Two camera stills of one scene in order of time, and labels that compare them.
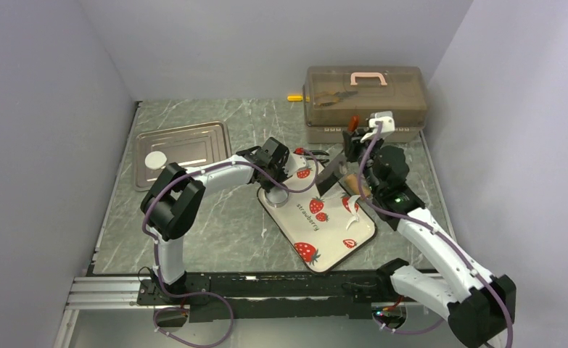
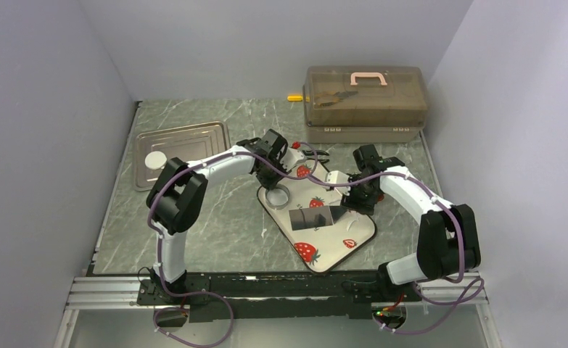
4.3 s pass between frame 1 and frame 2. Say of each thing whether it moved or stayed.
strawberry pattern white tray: stayed
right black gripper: moved
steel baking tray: stayed
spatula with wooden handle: moved
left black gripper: stayed
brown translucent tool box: stayed
